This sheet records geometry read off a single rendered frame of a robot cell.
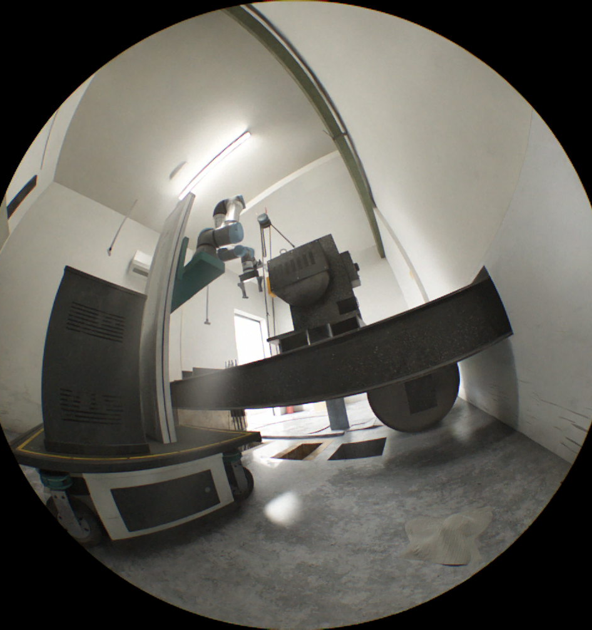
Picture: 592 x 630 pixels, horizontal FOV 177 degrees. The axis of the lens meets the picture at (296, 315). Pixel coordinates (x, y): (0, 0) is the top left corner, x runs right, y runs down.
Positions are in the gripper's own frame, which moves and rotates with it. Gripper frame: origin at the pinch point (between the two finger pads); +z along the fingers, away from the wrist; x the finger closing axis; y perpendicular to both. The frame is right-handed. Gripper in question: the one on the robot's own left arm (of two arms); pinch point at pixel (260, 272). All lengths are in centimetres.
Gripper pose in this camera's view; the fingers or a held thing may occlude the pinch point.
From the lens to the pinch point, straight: 187.5
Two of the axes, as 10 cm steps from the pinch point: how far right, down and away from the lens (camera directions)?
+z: 2.3, 3.5, 9.1
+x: -9.6, 2.2, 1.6
